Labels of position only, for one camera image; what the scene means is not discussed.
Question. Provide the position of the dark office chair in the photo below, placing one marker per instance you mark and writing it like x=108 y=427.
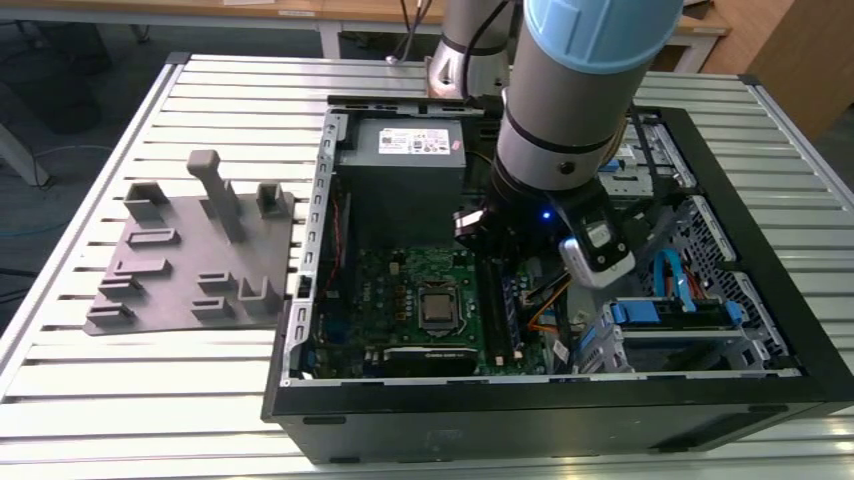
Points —
x=67 y=75

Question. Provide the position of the black graphics card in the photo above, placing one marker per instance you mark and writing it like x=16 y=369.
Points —
x=430 y=362

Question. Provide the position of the green motherboard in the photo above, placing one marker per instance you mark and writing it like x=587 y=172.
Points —
x=387 y=280

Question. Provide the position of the blue disk carrier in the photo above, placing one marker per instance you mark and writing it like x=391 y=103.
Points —
x=641 y=312

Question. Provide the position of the black RAM slot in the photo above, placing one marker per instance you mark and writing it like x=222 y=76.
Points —
x=489 y=310

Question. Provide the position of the silver CPU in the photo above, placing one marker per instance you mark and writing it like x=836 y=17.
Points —
x=438 y=306

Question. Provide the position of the wooden desk white frame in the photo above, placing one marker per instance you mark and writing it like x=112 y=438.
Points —
x=708 y=25

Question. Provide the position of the grey parts rack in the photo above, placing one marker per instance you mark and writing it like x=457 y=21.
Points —
x=187 y=235

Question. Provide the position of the black open PC case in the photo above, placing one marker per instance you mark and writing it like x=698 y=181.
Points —
x=534 y=420

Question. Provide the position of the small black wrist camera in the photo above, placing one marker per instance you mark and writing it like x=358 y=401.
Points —
x=470 y=227

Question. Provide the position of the wooden cabinet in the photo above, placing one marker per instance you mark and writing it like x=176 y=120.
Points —
x=801 y=60

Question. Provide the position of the grey power supply unit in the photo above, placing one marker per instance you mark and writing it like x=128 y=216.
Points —
x=401 y=190

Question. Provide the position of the silver disk bay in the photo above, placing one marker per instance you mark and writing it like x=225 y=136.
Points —
x=688 y=345

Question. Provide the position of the silver drive cage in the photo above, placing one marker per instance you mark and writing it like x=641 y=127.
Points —
x=637 y=182

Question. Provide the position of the blue drive carrier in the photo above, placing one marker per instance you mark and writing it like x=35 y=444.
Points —
x=610 y=166

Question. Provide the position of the CPU socket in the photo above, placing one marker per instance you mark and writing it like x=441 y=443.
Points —
x=434 y=331

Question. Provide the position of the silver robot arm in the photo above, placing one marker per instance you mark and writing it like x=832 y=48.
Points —
x=567 y=100

